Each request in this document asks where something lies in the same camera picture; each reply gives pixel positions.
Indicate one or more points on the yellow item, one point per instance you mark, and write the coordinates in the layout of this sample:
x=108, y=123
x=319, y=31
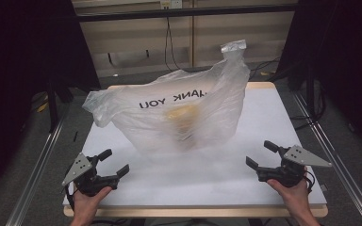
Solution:
x=182, y=114

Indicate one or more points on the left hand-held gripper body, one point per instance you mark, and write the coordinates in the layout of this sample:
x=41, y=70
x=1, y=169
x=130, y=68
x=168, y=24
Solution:
x=89, y=182

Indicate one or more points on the yellow floor tape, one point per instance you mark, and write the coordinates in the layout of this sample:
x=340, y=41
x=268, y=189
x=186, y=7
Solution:
x=42, y=106

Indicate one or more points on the translucent white plastic bag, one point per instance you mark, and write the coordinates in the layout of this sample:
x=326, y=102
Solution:
x=132, y=125

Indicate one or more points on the person's left hand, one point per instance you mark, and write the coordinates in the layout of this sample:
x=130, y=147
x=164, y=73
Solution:
x=86, y=205

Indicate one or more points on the black horizontal bar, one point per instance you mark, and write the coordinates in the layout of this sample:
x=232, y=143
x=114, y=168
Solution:
x=185, y=12

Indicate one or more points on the metal floor rail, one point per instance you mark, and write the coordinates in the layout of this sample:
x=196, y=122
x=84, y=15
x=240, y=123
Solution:
x=336, y=169
x=34, y=175

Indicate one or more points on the black metal stand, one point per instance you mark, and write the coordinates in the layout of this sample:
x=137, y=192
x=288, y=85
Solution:
x=52, y=106

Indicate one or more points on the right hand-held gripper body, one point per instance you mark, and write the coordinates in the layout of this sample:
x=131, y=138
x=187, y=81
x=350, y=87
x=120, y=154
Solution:
x=287, y=175

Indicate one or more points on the white wall outlet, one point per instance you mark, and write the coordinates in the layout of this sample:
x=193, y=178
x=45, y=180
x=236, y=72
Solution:
x=171, y=3

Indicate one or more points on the black curtain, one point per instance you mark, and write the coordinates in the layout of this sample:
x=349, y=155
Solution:
x=342, y=47
x=19, y=62

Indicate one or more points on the person's right hand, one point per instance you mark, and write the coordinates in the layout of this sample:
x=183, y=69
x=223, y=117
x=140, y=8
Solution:
x=295, y=197

